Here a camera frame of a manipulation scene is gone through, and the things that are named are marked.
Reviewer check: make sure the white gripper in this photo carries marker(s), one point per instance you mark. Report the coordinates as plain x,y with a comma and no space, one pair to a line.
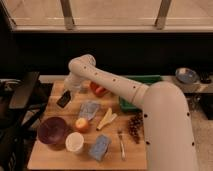
73,83

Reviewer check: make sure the black rectangular eraser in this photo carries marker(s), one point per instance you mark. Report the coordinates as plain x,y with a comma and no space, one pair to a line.
64,99

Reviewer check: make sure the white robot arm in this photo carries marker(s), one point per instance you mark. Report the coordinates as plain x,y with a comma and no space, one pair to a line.
168,133

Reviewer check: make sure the orange bowl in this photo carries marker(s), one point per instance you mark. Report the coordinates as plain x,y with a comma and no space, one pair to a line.
98,90

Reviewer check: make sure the grey blue cloth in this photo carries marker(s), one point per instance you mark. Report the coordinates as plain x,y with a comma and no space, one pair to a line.
89,109

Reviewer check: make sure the orange apple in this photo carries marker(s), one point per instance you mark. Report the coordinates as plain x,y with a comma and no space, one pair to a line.
82,125

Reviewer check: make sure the purple bowl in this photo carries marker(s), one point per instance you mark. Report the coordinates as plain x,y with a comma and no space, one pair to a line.
52,130

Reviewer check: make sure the black chair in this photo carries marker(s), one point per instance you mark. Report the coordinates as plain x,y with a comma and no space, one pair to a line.
22,102

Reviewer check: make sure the white paper cup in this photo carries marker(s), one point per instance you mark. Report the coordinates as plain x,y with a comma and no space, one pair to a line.
74,142

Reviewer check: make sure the silver fork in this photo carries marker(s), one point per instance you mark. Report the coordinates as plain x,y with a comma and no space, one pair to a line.
123,156

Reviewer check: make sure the blue sponge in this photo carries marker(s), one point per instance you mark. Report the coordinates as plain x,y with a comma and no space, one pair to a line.
98,150

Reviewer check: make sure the green plastic tray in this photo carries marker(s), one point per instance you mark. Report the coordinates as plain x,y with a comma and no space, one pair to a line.
146,79

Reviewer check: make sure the bunch of dark grapes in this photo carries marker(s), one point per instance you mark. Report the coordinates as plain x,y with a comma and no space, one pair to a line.
134,124

